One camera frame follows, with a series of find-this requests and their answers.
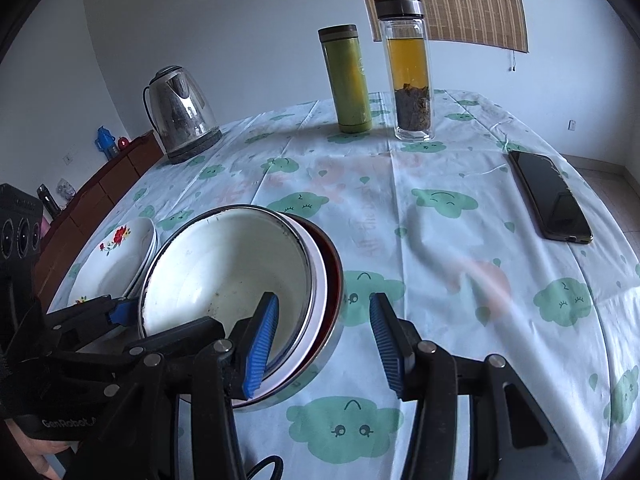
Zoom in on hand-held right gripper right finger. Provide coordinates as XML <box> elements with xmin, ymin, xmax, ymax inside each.
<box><xmin>369</xmin><ymin>291</ymin><xmax>576</xmax><ymax>480</ymax></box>

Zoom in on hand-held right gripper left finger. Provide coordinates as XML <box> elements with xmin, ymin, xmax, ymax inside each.
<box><xmin>65</xmin><ymin>291</ymin><xmax>280</xmax><ymax>480</ymax></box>

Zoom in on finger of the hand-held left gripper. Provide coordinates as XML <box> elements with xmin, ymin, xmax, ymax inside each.
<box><xmin>44</xmin><ymin>294</ymin><xmax>139</xmax><ymax>347</ymax></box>
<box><xmin>124</xmin><ymin>316</ymin><xmax>227</xmax><ymax>363</ymax></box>

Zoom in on red flower white plate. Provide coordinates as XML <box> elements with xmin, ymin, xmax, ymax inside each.
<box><xmin>67</xmin><ymin>217</ymin><xmax>158</xmax><ymax>331</ymax></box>

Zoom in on stainless steel bowl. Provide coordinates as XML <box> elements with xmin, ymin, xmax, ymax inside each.
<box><xmin>175</xmin><ymin>212</ymin><xmax>347</xmax><ymax>413</ymax></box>

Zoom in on white enamel bowl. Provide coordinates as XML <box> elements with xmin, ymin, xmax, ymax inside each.
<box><xmin>138</xmin><ymin>204</ymin><xmax>321</xmax><ymax>397</ymax></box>

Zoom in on person's left hand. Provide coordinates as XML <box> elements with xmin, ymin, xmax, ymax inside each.
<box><xmin>5</xmin><ymin>420</ymin><xmax>72</xmax><ymax>477</ymax></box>

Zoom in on brown wooden cabinet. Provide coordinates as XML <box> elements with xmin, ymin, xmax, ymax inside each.
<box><xmin>32</xmin><ymin>130</ymin><xmax>166</xmax><ymax>306</ymax></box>

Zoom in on black water bottle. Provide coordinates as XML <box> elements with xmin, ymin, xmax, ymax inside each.
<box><xmin>36</xmin><ymin>184</ymin><xmax>61</xmax><ymax>217</ymax></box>

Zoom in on blue thermos flask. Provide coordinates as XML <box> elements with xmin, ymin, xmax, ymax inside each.
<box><xmin>96</xmin><ymin>126</ymin><xmax>117</xmax><ymax>162</ymax></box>

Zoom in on black kettle base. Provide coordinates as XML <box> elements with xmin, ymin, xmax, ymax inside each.
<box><xmin>165</xmin><ymin>127</ymin><xmax>223</xmax><ymax>165</ymax></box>

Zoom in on stainless steel electric kettle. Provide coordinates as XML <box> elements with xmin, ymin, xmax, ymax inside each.
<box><xmin>142</xmin><ymin>65</ymin><xmax>218</xmax><ymax>153</ymax></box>

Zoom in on black smartphone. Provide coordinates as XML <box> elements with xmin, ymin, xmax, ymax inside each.
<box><xmin>508</xmin><ymin>150</ymin><xmax>594</xmax><ymax>244</ymax></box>

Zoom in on glass tea bottle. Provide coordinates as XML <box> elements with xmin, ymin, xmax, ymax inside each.
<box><xmin>374</xmin><ymin>0</ymin><xmax>434</xmax><ymax>142</ymax></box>

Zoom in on green thermos bottle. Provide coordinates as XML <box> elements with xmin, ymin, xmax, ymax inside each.
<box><xmin>318</xmin><ymin>24</ymin><xmax>372</xmax><ymax>134</ymax></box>

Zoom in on bamboo window blind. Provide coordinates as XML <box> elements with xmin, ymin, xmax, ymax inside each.
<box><xmin>352</xmin><ymin>0</ymin><xmax>530</xmax><ymax>54</ymax></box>

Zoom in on black cable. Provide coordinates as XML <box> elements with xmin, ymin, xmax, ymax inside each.
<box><xmin>247</xmin><ymin>454</ymin><xmax>283</xmax><ymax>480</ymax></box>

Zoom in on thin white cable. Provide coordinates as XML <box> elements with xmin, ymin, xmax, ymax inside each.
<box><xmin>492</xmin><ymin>115</ymin><xmax>518</xmax><ymax>161</ymax></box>

